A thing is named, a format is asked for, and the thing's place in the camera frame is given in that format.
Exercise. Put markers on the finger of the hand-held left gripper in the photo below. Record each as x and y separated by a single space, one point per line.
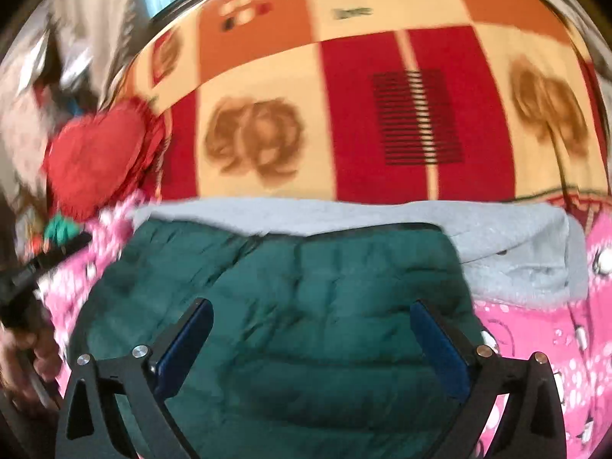
57 251

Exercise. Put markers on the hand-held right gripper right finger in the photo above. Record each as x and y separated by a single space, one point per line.
437 344

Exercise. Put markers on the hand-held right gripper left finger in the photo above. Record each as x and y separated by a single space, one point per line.
184 344

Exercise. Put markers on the green quilted jacket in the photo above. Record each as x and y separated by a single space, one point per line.
311 306

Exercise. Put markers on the person's left hand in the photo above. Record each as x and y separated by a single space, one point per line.
33 363

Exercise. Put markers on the green ruffled cloth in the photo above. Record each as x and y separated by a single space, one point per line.
60 229

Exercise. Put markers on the red heart-shaped pillow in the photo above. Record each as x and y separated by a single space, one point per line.
95 158

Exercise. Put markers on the pink penguin blanket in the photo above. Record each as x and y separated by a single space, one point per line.
550 344

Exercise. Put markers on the grey sweatshirt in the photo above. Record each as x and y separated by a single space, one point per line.
516 258

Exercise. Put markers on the beige curtain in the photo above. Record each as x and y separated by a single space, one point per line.
100 19

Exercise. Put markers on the red orange rose blanket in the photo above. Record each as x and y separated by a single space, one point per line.
334 105

